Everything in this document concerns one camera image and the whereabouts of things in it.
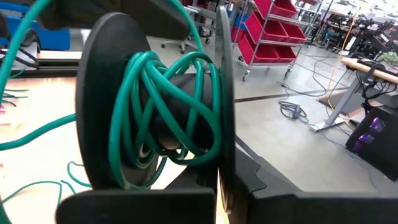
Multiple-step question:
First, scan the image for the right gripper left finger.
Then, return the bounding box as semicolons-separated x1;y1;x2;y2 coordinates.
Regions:
55;160;219;224

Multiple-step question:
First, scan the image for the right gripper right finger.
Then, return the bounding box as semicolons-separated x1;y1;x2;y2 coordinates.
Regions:
228;144;398;224

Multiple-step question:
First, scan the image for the black foam cord spool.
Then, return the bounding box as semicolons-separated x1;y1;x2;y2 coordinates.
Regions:
75;5;236;215

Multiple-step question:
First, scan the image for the green cord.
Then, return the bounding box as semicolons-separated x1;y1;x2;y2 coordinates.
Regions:
0;0;223;224

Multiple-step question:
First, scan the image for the grey desk leg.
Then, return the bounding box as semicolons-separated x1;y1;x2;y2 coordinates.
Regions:
310;77;363;134

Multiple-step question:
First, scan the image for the red plastic shelf bin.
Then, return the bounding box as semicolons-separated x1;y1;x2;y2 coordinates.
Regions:
254;0;299;19
238;34;298;65
244;11;307;44

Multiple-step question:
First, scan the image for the metal shelf rack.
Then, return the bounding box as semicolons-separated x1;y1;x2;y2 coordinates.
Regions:
231;0;315;82

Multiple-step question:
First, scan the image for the wooden workstation table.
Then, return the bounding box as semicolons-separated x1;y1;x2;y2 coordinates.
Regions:
341;57;398;85

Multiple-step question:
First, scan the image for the green fuzzy object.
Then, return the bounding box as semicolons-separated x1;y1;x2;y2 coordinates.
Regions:
377;51;398;67

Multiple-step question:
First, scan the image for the dark floor cable bundle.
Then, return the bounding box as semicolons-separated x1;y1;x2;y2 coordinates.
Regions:
277;100;309;123

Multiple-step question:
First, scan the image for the long black floor cable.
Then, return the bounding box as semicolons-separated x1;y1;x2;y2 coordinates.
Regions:
276;49;351;98

